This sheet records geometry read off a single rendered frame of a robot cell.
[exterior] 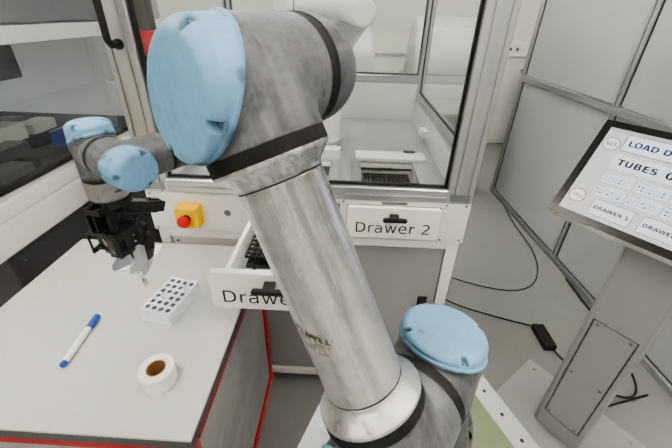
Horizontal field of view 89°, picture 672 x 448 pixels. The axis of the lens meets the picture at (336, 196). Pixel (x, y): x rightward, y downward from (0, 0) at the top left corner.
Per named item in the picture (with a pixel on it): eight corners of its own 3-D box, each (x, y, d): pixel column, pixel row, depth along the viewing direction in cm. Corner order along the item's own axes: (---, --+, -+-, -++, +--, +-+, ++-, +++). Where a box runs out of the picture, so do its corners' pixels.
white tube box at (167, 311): (171, 326, 84) (168, 316, 82) (142, 319, 86) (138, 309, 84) (200, 291, 94) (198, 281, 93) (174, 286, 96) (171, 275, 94)
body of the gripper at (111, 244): (92, 256, 70) (72, 205, 64) (124, 233, 77) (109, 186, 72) (124, 262, 69) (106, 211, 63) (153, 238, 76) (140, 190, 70)
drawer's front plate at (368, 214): (436, 240, 109) (442, 211, 103) (346, 236, 109) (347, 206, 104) (435, 237, 110) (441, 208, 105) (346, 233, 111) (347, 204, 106)
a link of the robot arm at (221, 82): (479, 443, 41) (314, -18, 31) (429, 590, 31) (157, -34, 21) (396, 414, 50) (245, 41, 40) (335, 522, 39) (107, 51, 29)
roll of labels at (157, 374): (148, 366, 74) (143, 354, 73) (181, 363, 75) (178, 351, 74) (136, 398, 68) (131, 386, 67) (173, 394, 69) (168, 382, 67)
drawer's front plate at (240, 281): (332, 313, 81) (333, 278, 76) (213, 307, 82) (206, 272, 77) (333, 307, 83) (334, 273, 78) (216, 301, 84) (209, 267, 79)
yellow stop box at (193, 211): (198, 230, 107) (194, 210, 103) (176, 229, 107) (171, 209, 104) (205, 221, 111) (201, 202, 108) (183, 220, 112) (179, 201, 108)
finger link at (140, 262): (129, 288, 75) (115, 254, 71) (148, 270, 80) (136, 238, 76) (141, 290, 74) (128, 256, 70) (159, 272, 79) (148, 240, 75)
